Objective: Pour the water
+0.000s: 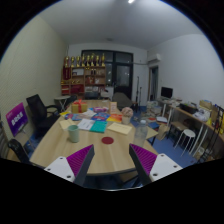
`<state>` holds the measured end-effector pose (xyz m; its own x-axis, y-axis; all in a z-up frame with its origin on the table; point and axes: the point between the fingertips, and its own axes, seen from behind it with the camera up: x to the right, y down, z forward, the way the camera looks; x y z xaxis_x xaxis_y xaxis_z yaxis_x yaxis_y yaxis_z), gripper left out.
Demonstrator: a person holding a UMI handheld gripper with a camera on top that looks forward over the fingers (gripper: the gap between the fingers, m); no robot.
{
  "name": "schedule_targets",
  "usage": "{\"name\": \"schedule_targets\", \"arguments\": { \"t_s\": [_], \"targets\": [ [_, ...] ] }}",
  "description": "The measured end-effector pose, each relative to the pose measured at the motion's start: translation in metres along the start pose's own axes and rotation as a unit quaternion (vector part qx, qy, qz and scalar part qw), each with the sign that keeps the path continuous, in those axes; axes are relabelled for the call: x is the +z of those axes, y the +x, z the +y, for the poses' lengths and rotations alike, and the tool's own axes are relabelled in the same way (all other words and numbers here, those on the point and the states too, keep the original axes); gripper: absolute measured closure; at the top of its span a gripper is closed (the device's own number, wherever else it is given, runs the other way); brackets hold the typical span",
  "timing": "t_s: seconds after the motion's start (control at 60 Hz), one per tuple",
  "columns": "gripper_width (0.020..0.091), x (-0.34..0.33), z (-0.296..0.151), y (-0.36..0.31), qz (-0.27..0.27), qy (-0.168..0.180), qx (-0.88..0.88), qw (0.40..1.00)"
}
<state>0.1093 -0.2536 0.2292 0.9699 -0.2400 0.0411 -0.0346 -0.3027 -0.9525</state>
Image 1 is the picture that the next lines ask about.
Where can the pale yellow envelope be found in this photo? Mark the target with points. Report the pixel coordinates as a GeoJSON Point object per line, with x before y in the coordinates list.
{"type": "Point", "coordinates": [119, 128]}

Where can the yellow gift box red ribbon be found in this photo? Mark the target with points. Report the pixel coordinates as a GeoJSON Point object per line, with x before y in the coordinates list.
{"type": "Point", "coordinates": [79, 107]}

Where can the grey armchair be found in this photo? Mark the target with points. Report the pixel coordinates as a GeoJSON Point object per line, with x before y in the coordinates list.
{"type": "Point", "coordinates": [121, 99]}

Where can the white round stool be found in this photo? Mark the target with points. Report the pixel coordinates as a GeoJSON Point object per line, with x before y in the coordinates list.
{"type": "Point", "coordinates": [188, 133]}

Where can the white printed booklet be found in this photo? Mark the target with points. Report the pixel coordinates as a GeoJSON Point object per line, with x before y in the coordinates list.
{"type": "Point", "coordinates": [86, 124]}

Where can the purple sign board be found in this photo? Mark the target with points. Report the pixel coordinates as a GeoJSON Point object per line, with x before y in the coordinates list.
{"type": "Point", "coordinates": [16, 119]}

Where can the white wall air conditioner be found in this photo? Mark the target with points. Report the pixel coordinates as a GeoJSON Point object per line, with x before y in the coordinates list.
{"type": "Point", "coordinates": [154, 57]}

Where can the red and orange book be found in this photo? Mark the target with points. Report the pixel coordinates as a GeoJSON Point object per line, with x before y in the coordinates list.
{"type": "Point", "coordinates": [115, 118]}

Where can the blue patterned book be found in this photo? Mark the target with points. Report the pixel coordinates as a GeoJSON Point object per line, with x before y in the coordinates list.
{"type": "Point", "coordinates": [71, 117]}

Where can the wooden shelf unit with trophies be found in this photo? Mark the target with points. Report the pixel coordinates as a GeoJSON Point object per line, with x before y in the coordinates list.
{"type": "Point", "coordinates": [83, 78]}

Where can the long wooden side desk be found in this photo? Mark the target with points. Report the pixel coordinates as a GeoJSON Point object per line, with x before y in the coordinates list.
{"type": "Point", "coordinates": [190, 115]}

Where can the standing orange card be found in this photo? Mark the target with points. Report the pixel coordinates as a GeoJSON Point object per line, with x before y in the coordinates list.
{"type": "Point", "coordinates": [113, 107]}

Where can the teal book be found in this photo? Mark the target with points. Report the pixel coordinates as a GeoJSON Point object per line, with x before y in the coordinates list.
{"type": "Point", "coordinates": [99, 126]}

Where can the small round white table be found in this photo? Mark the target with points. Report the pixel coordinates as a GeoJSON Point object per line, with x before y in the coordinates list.
{"type": "Point", "coordinates": [62, 98]}

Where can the dark glass door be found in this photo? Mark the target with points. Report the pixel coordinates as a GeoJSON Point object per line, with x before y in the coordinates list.
{"type": "Point", "coordinates": [122, 75]}

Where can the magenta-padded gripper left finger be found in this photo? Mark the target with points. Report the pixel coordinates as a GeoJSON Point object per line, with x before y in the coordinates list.
{"type": "Point", "coordinates": [60, 166]}

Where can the cream flat box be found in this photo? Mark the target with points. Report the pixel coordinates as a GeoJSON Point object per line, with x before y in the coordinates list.
{"type": "Point", "coordinates": [66, 124]}

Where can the blue and red book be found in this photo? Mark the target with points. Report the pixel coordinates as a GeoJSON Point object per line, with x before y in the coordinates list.
{"type": "Point", "coordinates": [100, 116]}

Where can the flat round red coaster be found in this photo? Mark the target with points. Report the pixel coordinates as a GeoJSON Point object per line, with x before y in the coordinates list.
{"type": "Point", "coordinates": [107, 140]}

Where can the black office chair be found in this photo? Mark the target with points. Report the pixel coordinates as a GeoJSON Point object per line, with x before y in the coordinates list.
{"type": "Point", "coordinates": [38, 111]}

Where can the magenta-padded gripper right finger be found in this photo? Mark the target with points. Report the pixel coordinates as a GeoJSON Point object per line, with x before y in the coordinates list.
{"type": "Point", "coordinates": [163, 165]}

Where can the clear plastic water bottle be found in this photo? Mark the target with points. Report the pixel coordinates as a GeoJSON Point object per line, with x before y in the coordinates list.
{"type": "Point", "coordinates": [140, 134]}

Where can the black tripod stand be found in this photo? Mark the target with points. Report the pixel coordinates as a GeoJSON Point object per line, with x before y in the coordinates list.
{"type": "Point", "coordinates": [137, 90]}

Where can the pale green cup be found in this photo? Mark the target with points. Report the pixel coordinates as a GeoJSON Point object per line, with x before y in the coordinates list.
{"type": "Point", "coordinates": [73, 134]}

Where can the black chair backrest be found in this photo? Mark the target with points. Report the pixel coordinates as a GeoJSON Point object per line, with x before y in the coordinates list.
{"type": "Point", "coordinates": [18, 150]}

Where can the pink flowers in white pot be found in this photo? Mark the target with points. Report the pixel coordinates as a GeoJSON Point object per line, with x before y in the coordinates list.
{"type": "Point", "coordinates": [126, 115]}

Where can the ceiling light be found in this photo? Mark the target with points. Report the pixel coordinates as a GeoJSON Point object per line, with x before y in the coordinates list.
{"type": "Point", "coordinates": [131, 1]}

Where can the black computer monitor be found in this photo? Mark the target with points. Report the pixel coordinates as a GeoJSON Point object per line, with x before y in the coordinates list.
{"type": "Point", "coordinates": [166, 92]}

